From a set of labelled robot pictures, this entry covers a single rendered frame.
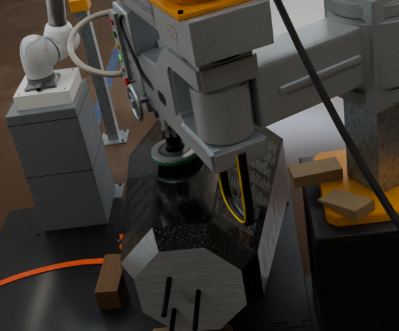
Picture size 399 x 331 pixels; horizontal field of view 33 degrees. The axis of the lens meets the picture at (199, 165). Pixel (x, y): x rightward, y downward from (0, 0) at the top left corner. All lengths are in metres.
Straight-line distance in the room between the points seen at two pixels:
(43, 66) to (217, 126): 1.89
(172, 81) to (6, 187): 2.73
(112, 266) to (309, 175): 1.31
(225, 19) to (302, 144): 2.77
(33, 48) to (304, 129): 1.97
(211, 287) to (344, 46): 1.03
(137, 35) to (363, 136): 0.92
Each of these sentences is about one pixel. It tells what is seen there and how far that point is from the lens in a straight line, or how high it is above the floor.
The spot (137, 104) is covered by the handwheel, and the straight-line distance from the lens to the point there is 2.59.
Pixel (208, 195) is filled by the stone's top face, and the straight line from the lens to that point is 2.69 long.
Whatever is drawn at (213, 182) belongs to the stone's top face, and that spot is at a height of 0.82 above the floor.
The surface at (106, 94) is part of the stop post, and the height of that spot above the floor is 0.37.
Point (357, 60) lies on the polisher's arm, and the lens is 2.33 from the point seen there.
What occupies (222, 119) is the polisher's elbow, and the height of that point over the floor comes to 1.34.
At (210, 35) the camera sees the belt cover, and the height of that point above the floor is 1.65.
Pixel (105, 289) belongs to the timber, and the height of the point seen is 0.13.
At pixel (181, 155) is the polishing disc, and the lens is 2.87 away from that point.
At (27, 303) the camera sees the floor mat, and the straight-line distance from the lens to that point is 3.74.
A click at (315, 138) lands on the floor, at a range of 4.65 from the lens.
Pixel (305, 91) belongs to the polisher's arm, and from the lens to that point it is 2.23.
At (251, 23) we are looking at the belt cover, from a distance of 1.93.
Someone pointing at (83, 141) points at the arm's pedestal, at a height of 0.59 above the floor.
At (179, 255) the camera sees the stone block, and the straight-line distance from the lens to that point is 2.53.
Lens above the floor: 2.29
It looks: 30 degrees down
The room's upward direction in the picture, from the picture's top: 11 degrees counter-clockwise
